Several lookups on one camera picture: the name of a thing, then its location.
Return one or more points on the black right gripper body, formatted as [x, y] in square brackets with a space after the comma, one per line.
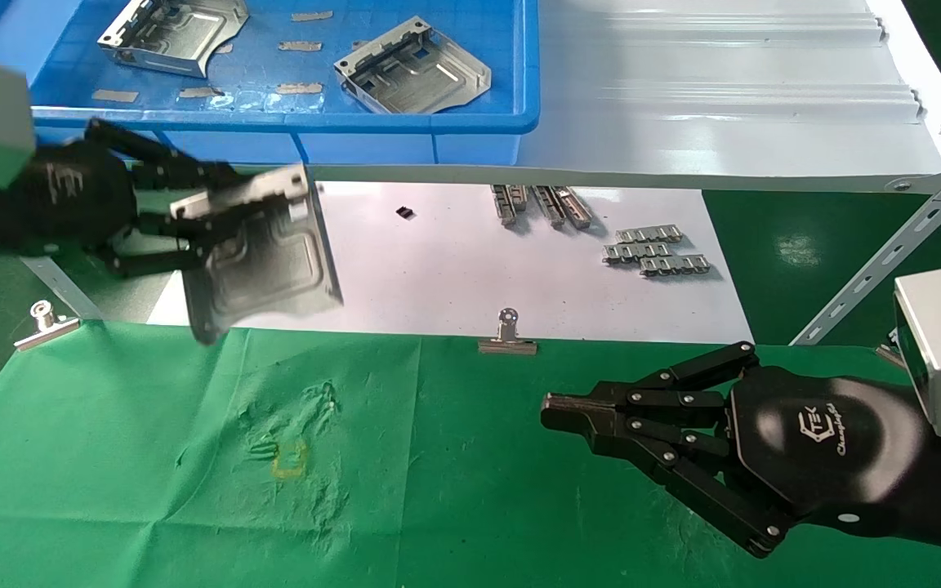
[830, 449]

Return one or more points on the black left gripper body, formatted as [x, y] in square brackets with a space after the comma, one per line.
[78, 196]

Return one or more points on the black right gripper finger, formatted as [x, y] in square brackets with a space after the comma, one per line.
[666, 392]
[683, 478]

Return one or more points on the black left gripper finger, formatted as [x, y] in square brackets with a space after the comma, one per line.
[164, 245]
[164, 167]

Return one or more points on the stamped metal plate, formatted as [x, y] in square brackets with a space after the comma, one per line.
[274, 261]

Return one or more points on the brown tape strip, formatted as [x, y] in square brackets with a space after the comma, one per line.
[300, 46]
[299, 88]
[201, 92]
[312, 15]
[115, 95]

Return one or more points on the perforated steel angle strut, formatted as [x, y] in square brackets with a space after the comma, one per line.
[887, 253]
[62, 290]

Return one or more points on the silver binder clip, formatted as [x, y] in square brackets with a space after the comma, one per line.
[46, 331]
[887, 355]
[507, 345]

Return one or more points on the clear tape patch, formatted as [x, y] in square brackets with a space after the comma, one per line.
[266, 103]

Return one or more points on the metal plate with curved cutout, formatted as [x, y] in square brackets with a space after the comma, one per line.
[176, 37]

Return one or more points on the large blue plastic bin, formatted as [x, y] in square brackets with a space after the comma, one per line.
[315, 151]

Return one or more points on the small black clip piece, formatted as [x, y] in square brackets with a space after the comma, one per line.
[405, 212]

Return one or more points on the green table cloth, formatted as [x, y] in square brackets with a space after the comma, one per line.
[438, 490]

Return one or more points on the white paper sheet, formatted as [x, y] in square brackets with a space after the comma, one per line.
[438, 269]

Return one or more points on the metal plate with raised rim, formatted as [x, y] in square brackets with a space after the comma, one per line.
[421, 77]

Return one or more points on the notched metal rail strip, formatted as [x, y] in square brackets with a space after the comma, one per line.
[636, 253]
[504, 206]
[675, 265]
[648, 235]
[550, 207]
[519, 198]
[574, 208]

